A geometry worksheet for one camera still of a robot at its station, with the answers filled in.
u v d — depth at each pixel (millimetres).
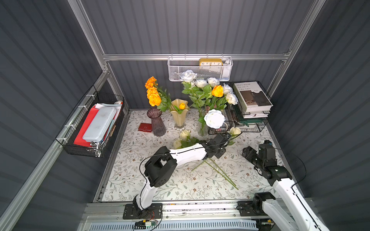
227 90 805
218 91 698
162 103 793
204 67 891
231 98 752
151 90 756
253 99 915
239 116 984
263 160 603
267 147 598
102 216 735
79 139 657
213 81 828
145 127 1059
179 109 856
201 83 846
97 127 672
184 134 1000
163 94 806
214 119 625
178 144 952
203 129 1001
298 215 430
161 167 507
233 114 1153
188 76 721
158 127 1114
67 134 608
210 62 870
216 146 677
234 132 914
